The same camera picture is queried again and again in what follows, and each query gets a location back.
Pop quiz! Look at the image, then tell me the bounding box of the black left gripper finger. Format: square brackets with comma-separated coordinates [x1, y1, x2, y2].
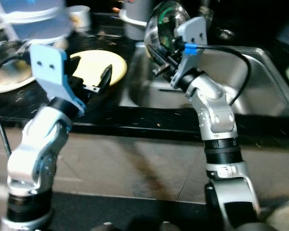
[69, 55, 84, 77]
[97, 64, 113, 91]

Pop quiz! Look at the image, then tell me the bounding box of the yellow plate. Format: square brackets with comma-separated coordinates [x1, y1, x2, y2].
[66, 49, 129, 88]

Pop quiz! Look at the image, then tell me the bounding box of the white printed mug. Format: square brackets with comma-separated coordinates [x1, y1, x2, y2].
[67, 5, 92, 32]

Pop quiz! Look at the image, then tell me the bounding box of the blue and white plastic container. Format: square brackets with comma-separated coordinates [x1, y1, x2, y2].
[0, 0, 74, 47]

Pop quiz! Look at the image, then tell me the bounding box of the white plate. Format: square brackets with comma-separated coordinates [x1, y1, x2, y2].
[0, 62, 38, 95]

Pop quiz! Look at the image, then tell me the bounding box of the steel pot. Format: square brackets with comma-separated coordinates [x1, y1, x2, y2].
[0, 40, 30, 74]

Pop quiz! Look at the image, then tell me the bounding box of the stainless steel sink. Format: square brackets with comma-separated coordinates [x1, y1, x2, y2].
[117, 45, 289, 119]

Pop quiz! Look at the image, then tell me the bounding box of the black floor mat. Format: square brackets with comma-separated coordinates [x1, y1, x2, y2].
[48, 192, 289, 231]

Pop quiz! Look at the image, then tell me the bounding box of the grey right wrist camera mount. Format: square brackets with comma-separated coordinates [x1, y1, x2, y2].
[170, 16, 208, 90]

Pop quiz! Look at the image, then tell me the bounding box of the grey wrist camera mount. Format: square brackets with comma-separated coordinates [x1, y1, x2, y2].
[29, 43, 87, 116]
[170, 16, 208, 90]

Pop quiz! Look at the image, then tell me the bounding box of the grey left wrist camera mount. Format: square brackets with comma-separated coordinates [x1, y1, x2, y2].
[29, 43, 87, 116]

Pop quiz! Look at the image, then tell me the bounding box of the white appliance cord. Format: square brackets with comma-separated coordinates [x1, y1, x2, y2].
[118, 8, 152, 26]

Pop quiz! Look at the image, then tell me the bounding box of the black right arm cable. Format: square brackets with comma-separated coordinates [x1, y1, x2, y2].
[184, 42, 253, 107]

